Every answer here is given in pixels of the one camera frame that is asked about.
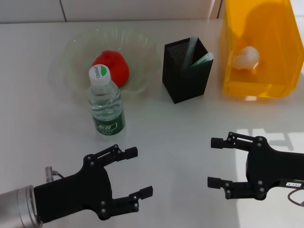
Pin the black mesh pen holder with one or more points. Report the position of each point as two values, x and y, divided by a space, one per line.
187 80

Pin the silver plug connector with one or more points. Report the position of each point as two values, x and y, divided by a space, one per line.
50 172

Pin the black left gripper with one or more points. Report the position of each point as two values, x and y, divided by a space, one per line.
73 194

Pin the yellow plastic bin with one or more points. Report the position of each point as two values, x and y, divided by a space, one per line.
273 78

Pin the red-orange orange fruit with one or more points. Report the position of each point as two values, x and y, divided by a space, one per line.
116 69

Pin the clear green glass fruit plate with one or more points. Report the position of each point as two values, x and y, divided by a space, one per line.
142 52

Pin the grey metal ruler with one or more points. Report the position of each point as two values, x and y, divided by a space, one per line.
190 51

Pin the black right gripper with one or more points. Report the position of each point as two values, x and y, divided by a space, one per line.
273 166

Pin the clear plastic ball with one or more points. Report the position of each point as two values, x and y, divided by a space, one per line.
247 58

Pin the clear water bottle green label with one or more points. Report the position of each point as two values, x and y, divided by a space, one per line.
107 114

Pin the green utility knife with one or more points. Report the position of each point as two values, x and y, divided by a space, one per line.
203 60

